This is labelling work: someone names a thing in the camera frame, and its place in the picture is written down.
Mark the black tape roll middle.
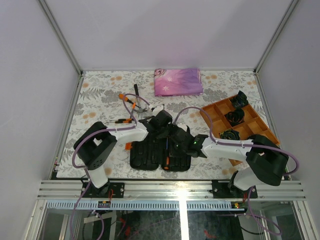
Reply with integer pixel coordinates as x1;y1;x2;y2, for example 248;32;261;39
224;108;245;127

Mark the small precision screwdriver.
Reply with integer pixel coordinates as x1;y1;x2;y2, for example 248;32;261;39
107;118;133;124

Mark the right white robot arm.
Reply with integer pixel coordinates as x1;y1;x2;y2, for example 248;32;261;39
168;124;289;198

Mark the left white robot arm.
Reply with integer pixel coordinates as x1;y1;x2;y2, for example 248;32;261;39
72;110;173;198

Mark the small black handled hammer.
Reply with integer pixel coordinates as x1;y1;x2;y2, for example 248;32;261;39
133;84;147;116

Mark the black tape roll far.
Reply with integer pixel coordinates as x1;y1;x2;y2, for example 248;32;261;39
230;90;249;109

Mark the aluminium front rail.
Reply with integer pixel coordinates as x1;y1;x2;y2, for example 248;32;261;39
37;179;306;211

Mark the black tape roll near left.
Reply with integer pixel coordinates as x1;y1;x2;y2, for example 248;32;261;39
219;129;241;141

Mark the black tape roll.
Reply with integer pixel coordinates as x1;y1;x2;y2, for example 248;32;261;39
219;129;241;141
224;108;245;127
230;90;249;109

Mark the wooden compartment tray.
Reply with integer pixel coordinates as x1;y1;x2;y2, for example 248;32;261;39
199;94;281;167

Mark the folded purple cloth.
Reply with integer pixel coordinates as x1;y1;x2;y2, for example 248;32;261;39
154;68;204;97

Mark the large black orange screwdriver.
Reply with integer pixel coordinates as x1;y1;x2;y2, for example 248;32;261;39
163;139;170;171

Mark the black plastic tool case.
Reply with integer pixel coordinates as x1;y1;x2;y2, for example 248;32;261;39
125;136;191;172

